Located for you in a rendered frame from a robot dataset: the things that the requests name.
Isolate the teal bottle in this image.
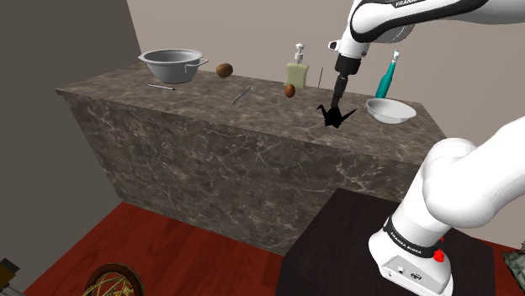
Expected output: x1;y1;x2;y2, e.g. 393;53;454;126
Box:
374;50;401;100

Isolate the pale green soap dispenser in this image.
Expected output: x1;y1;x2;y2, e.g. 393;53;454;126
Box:
284;42;311;88

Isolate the black paper crane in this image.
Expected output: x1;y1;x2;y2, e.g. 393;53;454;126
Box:
316;103;358;130

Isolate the white bowl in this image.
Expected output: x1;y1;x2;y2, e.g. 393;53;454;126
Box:
365;98;417;125

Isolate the grey slim knife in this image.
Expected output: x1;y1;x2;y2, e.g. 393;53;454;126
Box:
231;84;253;106

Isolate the brown kiwi fruit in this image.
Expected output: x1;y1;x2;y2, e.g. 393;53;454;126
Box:
215;62;235;79

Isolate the dark robot stand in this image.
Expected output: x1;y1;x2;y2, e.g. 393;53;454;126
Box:
275;188;509;296

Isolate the grey green spiky object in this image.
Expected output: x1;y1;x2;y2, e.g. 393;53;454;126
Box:
501;241;525;288

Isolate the grey pot with handles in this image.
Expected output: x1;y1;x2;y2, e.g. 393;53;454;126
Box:
138;48;209;85

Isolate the brass globe in wooden ring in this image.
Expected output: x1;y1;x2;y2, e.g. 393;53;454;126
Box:
82;262;146;296

